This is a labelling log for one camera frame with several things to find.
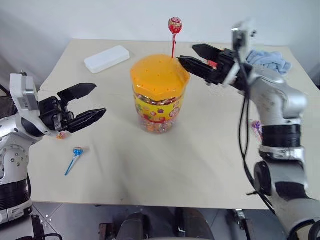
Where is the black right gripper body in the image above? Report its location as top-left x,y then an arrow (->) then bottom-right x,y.
204,48 -> 241,87

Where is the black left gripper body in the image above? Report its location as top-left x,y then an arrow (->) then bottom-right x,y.
38,95 -> 76,132

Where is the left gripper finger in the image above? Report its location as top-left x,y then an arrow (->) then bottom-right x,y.
63,107 -> 108,134
56,82 -> 98,103

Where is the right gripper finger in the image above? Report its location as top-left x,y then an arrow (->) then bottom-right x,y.
191,43 -> 222,62
178,55 -> 218,82

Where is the candy jar with orange lid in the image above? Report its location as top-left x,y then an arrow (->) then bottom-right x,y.
129,52 -> 191,135

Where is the blue lollipop with blue stick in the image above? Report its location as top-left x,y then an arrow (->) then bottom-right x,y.
64,146 -> 90,177

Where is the red lollipop with red stick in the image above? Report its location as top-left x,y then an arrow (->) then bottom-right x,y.
167,16 -> 183,60

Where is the white plastic box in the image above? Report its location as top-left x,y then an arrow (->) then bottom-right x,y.
83,45 -> 131,75

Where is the light blue cloth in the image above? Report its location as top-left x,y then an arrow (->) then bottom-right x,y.
246,49 -> 292,75

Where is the black mesh object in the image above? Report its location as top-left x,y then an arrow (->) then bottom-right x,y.
0,84 -> 16,119

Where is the purple wrapped lollipop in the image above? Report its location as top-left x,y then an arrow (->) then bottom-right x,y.
250,120 -> 263,141

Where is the grey rounded shape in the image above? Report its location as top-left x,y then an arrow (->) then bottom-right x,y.
116,211 -> 152,240

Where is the dark rounded shape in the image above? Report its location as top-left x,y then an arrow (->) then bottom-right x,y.
174,208 -> 215,240

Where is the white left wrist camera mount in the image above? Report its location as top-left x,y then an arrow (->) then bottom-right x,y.
9,72 -> 49,136

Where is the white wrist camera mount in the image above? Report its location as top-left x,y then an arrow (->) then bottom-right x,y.
223,18 -> 258,86
9,72 -> 49,136

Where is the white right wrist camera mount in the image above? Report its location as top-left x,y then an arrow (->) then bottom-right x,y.
223,18 -> 258,86

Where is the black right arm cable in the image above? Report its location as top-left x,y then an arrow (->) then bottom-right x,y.
233,47 -> 277,216

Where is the metal table leg bracket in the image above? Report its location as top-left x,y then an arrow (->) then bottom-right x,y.
233,208 -> 252,240

